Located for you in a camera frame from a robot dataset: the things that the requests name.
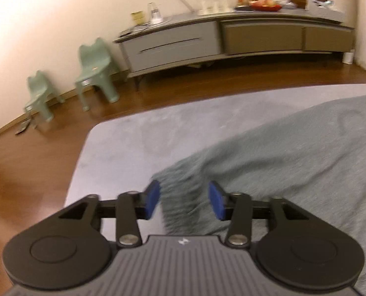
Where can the dark phone on floor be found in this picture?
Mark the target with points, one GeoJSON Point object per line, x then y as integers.
{"type": "Point", "coordinates": [23, 128]}

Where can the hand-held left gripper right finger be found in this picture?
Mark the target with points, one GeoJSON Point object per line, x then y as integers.
{"type": "Point", "coordinates": [217, 200]}

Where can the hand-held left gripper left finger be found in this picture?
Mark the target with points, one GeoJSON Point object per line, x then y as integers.
{"type": "Point", "coordinates": [152, 200]}

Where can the yellowish cup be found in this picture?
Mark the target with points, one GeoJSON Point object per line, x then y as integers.
{"type": "Point", "coordinates": [138, 18]}

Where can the grey sweater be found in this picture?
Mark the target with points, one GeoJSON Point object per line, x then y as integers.
{"type": "Point", "coordinates": [294, 160]}

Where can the glass cup set on tray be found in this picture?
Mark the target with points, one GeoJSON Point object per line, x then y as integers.
{"type": "Point", "coordinates": [213, 1]}

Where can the long grey media cabinet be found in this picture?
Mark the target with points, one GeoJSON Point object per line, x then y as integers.
{"type": "Point", "coordinates": [247, 37]}

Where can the green plastic child stool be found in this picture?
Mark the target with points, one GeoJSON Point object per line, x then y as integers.
{"type": "Point", "coordinates": [96, 67]}
{"type": "Point", "coordinates": [41, 95]}

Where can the small white bin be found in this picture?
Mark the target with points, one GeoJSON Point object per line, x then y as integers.
{"type": "Point", "coordinates": [348, 58]}

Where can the grey storage box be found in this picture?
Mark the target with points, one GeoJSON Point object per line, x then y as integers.
{"type": "Point", "coordinates": [324, 12]}

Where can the red fruit plate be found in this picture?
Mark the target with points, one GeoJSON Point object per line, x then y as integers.
{"type": "Point", "coordinates": [263, 4]}

